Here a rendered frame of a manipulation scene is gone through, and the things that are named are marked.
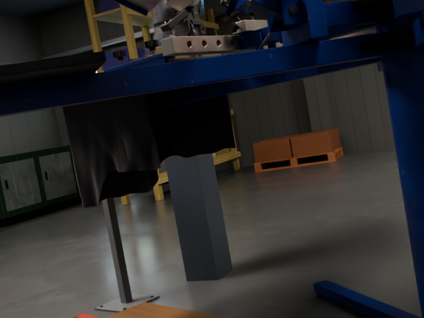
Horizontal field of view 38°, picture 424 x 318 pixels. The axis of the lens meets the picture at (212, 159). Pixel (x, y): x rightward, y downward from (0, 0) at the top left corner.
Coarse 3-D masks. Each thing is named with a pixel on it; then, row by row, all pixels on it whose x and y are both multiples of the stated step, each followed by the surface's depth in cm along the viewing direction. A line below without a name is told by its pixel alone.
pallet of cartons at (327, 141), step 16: (336, 128) 838; (256, 144) 821; (272, 144) 812; (288, 144) 804; (304, 144) 797; (320, 144) 790; (336, 144) 822; (256, 160) 824; (272, 160) 815; (304, 160) 861; (320, 160) 823
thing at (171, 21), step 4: (180, 12) 220; (184, 12) 220; (172, 16) 221; (176, 16) 218; (180, 16) 219; (184, 16) 220; (168, 20) 217; (172, 20) 216; (176, 20) 217; (180, 20) 219; (164, 24) 216; (168, 24) 215; (172, 24) 216; (176, 24) 217; (164, 28) 217; (168, 28) 215; (172, 28) 218
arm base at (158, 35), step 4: (156, 24) 304; (160, 24) 303; (156, 28) 305; (160, 28) 303; (156, 32) 304; (160, 32) 303; (164, 32) 302; (168, 32) 303; (172, 32) 303; (156, 36) 304; (160, 36) 302; (164, 36) 302; (168, 36) 302; (172, 36) 302; (160, 40) 302
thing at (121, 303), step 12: (108, 204) 285; (108, 216) 287; (108, 228) 288; (120, 240) 289; (120, 252) 288; (120, 264) 288; (120, 276) 288; (120, 288) 289; (120, 300) 295; (132, 300) 291; (144, 300) 288
